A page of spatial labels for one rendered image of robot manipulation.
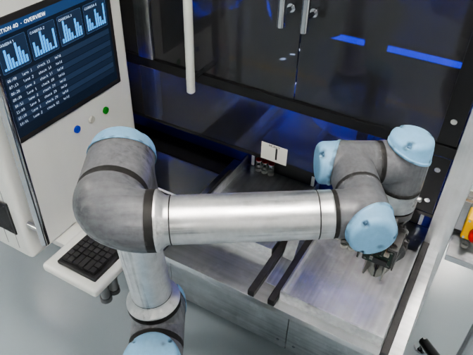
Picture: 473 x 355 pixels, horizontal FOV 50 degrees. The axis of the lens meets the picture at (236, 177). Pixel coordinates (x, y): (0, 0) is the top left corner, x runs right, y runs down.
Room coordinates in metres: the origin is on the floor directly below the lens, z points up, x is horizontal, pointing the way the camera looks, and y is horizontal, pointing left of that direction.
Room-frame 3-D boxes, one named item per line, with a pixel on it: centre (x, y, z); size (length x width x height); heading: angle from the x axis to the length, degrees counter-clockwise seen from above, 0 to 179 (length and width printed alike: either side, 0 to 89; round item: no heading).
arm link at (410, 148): (0.70, -0.29, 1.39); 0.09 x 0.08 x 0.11; 93
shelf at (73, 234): (1.13, 0.39, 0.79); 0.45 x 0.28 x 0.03; 151
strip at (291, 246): (0.91, -0.13, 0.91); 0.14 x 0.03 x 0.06; 152
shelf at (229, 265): (1.01, -0.18, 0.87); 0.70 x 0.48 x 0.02; 61
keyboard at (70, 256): (1.10, 0.34, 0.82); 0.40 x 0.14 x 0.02; 152
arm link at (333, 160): (0.68, -0.19, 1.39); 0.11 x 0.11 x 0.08; 3
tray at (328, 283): (0.88, -0.31, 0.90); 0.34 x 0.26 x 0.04; 151
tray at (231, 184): (1.15, -0.07, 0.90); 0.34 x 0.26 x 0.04; 151
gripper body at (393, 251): (0.69, -0.29, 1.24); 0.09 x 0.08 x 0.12; 151
